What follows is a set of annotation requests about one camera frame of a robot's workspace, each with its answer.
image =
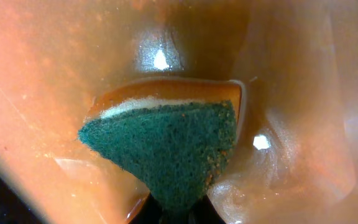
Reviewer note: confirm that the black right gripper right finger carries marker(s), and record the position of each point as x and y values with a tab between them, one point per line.
203	212

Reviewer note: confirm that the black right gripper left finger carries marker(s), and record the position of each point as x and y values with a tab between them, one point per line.
150	213

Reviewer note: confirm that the green and yellow sponge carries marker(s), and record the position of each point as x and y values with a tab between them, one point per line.
176	135

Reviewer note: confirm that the black tray with brown water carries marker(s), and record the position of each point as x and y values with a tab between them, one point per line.
297	160

